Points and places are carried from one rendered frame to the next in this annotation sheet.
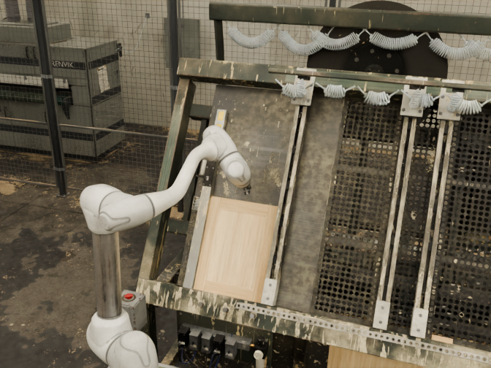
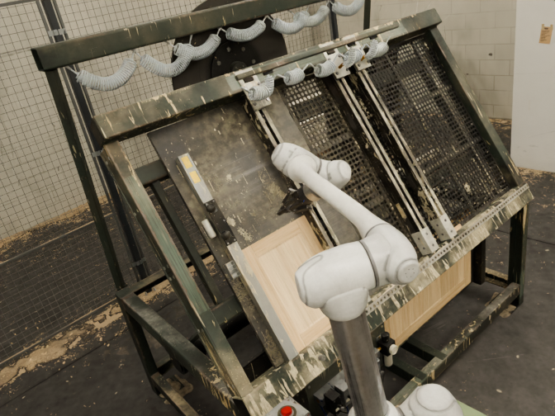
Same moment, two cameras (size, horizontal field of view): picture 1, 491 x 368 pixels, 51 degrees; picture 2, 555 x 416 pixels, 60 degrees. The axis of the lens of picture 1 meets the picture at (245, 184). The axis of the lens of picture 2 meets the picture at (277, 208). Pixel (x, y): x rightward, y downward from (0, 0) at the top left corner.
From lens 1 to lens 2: 194 cm
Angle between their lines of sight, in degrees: 48
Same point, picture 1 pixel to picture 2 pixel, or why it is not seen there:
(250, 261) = not seen: hidden behind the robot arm
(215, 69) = (150, 111)
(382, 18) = (232, 11)
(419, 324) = (448, 227)
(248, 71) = (189, 97)
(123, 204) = (402, 240)
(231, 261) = not seen: hidden behind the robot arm
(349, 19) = (206, 21)
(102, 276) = (373, 365)
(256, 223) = (297, 244)
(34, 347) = not seen: outside the picture
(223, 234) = (279, 278)
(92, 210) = (360, 283)
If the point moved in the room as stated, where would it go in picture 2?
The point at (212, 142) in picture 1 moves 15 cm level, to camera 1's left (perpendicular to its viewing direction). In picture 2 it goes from (308, 157) to (285, 175)
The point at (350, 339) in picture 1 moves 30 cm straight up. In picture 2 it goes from (425, 275) to (423, 222)
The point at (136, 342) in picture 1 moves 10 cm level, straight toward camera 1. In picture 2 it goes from (442, 393) to (477, 397)
